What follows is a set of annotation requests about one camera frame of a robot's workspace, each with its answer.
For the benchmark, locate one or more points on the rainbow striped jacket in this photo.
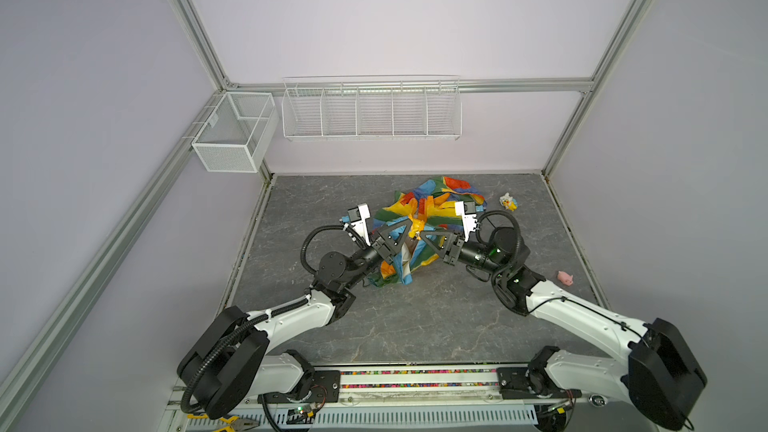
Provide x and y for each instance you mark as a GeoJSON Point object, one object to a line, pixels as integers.
{"type": "Point", "coordinates": [427, 207]}

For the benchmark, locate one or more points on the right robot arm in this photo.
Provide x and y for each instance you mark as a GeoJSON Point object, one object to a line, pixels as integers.
{"type": "Point", "coordinates": [646, 364]}

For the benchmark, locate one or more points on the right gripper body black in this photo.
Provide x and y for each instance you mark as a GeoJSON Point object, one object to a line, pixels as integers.
{"type": "Point", "coordinates": [456, 252]}

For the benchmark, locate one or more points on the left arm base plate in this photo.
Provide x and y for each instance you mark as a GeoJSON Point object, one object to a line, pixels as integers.
{"type": "Point", "coordinates": [321, 386]}

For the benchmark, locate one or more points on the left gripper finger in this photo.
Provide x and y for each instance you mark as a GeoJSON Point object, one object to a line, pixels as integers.
{"type": "Point", "coordinates": [404, 250]}
{"type": "Point", "coordinates": [394, 230]}

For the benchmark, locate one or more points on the white mesh box basket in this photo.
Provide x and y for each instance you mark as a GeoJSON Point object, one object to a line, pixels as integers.
{"type": "Point", "coordinates": [236, 134]}

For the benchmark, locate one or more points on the yellow handled pliers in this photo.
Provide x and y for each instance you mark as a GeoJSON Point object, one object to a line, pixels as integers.
{"type": "Point", "coordinates": [228, 423]}

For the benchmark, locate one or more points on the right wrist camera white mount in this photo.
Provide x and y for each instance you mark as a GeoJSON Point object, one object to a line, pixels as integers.
{"type": "Point", "coordinates": [467, 211]}

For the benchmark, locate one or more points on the small pink pig toy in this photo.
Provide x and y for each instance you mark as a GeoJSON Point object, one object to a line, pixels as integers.
{"type": "Point", "coordinates": [565, 278]}

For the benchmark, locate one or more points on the small yellow white toy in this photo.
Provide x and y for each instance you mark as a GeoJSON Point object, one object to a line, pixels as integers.
{"type": "Point", "coordinates": [508, 202]}

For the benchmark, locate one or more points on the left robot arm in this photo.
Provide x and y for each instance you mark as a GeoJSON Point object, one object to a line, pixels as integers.
{"type": "Point", "coordinates": [233, 359]}

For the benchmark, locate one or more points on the white wire basket long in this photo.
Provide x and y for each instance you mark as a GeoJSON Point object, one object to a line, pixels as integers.
{"type": "Point", "coordinates": [372, 107]}

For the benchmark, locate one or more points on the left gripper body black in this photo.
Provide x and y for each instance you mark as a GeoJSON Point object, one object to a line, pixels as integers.
{"type": "Point", "coordinates": [380, 247]}

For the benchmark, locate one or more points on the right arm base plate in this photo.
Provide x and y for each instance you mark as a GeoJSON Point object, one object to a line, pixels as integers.
{"type": "Point", "coordinates": [521, 382]}

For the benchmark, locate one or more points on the white slotted cable duct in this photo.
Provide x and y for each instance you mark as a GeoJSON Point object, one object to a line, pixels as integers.
{"type": "Point", "coordinates": [425, 417]}

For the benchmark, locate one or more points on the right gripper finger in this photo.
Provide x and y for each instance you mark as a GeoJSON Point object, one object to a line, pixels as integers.
{"type": "Point", "coordinates": [432, 252]}
{"type": "Point", "coordinates": [441, 236]}

